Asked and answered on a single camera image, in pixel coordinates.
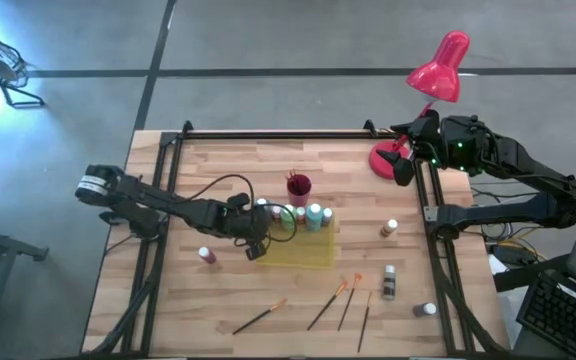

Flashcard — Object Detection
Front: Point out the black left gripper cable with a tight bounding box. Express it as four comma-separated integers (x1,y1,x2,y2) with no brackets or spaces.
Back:
186,173,298,245

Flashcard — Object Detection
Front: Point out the wide orange bristle paintbrush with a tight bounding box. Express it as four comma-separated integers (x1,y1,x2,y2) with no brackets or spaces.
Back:
337,272,364,332

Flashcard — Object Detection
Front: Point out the black keyboard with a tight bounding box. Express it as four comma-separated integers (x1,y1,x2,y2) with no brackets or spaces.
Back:
516,273,576,360

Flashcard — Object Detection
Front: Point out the red desk lamp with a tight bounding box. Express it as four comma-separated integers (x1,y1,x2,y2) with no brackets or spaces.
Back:
367,30,472,180

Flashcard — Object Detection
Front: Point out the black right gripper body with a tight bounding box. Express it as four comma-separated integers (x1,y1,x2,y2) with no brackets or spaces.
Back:
407,132,447,162

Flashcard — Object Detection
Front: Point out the yellow cable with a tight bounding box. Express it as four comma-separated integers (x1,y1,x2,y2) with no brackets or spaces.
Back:
487,212,576,254

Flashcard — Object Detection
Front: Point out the magenta plastic cup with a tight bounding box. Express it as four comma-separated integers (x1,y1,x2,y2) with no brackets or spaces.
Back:
286,172,313,208

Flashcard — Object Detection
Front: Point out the black metal stand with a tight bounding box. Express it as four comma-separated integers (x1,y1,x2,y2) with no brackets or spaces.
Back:
0,218,50,351

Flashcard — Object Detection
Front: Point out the large green paint bottle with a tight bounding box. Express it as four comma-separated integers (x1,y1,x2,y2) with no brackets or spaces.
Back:
280,203,298,232

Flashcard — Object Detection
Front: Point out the black power box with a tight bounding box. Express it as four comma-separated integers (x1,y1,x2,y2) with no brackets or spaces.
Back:
490,243,540,267

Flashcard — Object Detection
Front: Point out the black desk beam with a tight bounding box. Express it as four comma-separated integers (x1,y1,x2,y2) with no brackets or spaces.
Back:
492,253,574,294

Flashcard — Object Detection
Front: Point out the yellow translucent plastic bin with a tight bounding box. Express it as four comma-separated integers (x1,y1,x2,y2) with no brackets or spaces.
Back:
256,214,338,270

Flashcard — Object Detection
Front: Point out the small dark grey paint bottle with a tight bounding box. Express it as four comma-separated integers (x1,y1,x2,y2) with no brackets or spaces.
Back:
412,302,438,318

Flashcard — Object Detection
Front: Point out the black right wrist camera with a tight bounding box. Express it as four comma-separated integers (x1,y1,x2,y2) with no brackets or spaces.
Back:
412,109,443,135

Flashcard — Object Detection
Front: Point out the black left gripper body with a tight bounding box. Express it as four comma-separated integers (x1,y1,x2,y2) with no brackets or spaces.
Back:
212,197,269,246

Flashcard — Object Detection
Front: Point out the large teal paint bottle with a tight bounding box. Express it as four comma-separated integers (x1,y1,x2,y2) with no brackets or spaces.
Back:
305,202,324,233

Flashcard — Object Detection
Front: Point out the dark green handle paintbrush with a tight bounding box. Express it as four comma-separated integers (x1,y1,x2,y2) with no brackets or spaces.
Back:
307,282,348,332

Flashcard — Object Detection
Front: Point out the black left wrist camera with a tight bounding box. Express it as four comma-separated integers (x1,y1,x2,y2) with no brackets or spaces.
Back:
227,192,252,209

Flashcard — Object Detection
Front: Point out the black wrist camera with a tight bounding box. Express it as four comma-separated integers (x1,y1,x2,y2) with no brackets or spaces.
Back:
412,109,443,135
227,192,252,209

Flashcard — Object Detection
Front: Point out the flat orange bristle paintbrush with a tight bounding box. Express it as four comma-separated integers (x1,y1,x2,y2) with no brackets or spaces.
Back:
231,298,288,336

